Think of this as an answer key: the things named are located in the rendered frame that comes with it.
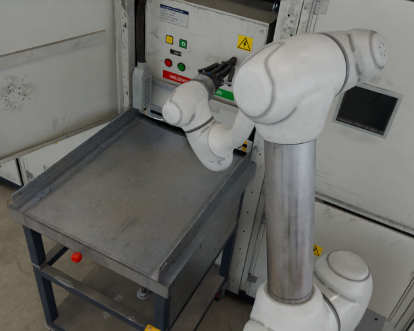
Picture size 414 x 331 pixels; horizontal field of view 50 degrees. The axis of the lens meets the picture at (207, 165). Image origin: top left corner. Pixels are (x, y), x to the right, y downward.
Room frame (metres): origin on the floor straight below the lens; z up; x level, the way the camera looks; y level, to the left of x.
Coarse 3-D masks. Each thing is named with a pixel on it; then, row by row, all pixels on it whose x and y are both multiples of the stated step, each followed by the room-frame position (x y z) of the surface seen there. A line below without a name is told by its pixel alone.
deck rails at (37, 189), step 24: (120, 120) 1.53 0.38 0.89; (96, 144) 1.38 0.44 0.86; (48, 168) 1.15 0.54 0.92; (72, 168) 1.24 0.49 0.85; (240, 168) 1.31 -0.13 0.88; (24, 192) 1.04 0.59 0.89; (48, 192) 1.10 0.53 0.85; (216, 192) 1.20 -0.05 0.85; (192, 240) 0.96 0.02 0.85; (168, 264) 0.83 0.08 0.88
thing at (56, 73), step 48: (0, 0) 1.34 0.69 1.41; (48, 0) 1.46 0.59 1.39; (96, 0) 1.60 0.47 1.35; (0, 48) 1.32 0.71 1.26; (48, 48) 1.42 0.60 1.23; (96, 48) 1.59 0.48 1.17; (0, 96) 1.29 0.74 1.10; (48, 96) 1.42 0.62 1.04; (96, 96) 1.58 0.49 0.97; (0, 144) 1.26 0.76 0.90; (48, 144) 1.37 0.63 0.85
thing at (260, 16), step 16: (176, 0) 1.60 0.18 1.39; (192, 0) 1.61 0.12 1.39; (208, 0) 1.63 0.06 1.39; (224, 0) 1.65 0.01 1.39; (240, 0) 1.67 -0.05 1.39; (256, 0) 1.70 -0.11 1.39; (240, 16) 1.50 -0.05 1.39; (256, 16) 1.52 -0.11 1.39; (272, 16) 1.54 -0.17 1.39; (272, 32) 1.51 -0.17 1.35
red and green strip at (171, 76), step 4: (164, 72) 1.61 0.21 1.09; (168, 72) 1.60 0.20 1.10; (164, 76) 1.61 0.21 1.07; (168, 76) 1.60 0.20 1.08; (172, 76) 1.60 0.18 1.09; (176, 76) 1.59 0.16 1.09; (180, 76) 1.58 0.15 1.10; (172, 80) 1.60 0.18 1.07; (176, 80) 1.59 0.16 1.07; (180, 80) 1.58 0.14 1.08; (184, 80) 1.58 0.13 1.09; (188, 80) 1.57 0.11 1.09; (216, 92) 1.52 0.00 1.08; (220, 92) 1.51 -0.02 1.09; (224, 92) 1.51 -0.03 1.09; (228, 92) 1.50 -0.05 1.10; (220, 96) 1.51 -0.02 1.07; (224, 96) 1.50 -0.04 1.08; (228, 96) 1.50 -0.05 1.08; (232, 96) 1.49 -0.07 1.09
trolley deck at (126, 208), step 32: (96, 160) 1.30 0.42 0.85; (128, 160) 1.33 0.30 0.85; (160, 160) 1.35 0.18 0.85; (192, 160) 1.37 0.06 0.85; (64, 192) 1.11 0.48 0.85; (96, 192) 1.13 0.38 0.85; (128, 192) 1.15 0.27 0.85; (160, 192) 1.17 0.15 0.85; (192, 192) 1.19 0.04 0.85; (32, 224) 0.97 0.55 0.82; (64, 224) 0.96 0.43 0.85; (96, 224) 0.98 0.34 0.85; (128, 224) 1.00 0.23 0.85; (160, 224) 1.01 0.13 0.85; (96, 256) 0.87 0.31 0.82; (128, 256) 0.87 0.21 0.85; (160, 256) 0.88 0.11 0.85; (192, 256) 0.90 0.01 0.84; (160, 288) 0.78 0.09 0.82
